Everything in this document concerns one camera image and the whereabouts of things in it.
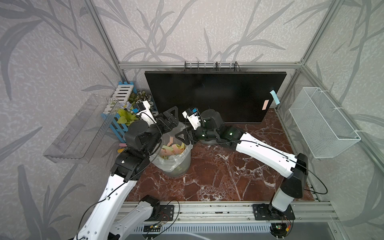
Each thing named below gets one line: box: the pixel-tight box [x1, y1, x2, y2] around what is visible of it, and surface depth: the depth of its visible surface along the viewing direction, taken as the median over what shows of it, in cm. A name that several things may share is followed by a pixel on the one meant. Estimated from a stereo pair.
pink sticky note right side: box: [262, 99, 270, 111], surface depth 78 cm
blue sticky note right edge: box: [269, 90, 281, 105], surface depth 70 cm
